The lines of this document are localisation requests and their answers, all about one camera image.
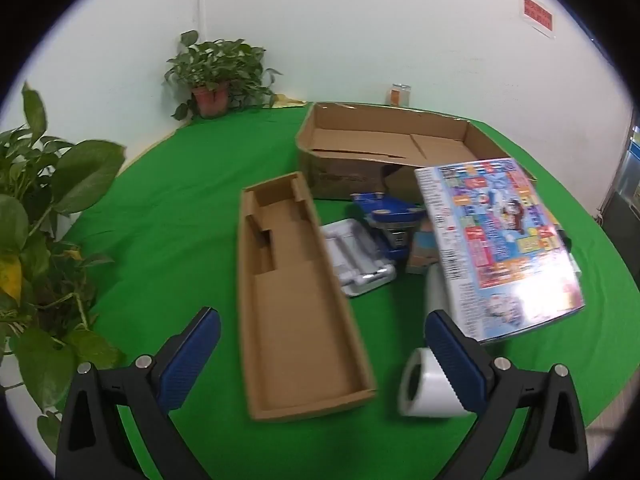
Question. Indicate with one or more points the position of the long cardboard tray insert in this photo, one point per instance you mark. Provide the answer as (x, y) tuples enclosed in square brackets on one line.
[(295, 340)]

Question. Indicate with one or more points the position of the small potted green plant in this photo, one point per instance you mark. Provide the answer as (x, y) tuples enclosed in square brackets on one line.
[(215, 67)]

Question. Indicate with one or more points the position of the blue tape dispenser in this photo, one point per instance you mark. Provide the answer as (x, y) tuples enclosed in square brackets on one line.
[(387, 210)]

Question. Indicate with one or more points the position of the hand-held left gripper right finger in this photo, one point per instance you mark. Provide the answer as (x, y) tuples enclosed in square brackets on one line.
[(457, 360)]

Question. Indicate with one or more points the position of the large cardboard box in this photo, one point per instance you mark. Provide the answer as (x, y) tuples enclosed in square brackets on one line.
[(345, 170)]

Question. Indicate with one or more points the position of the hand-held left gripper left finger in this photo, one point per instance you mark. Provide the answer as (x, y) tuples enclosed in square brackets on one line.
[(190, 355)]

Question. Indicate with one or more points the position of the pastel puzzle cube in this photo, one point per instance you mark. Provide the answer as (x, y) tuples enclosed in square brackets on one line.
[(422, 255)]

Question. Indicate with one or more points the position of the large leafy green plant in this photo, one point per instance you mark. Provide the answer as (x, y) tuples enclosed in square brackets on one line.
[(90, 170)]

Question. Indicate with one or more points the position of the white plastic holder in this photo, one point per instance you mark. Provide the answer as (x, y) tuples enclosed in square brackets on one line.
[(350, 255)]

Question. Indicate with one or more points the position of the red wall sign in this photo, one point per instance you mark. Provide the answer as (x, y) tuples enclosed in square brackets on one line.
[(537, 14)]

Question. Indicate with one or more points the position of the white wall conduit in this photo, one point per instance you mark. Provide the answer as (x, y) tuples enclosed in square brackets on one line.
[(200, 0)]

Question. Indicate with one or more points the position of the green tablecloth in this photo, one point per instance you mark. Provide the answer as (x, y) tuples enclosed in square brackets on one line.
[(175, 220)]

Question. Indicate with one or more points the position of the glass jar with orange label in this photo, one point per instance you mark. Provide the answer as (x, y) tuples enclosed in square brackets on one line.
[(398, 95)]

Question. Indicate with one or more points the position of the glass door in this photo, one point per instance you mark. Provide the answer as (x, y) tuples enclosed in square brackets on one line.
[(625, 170)]

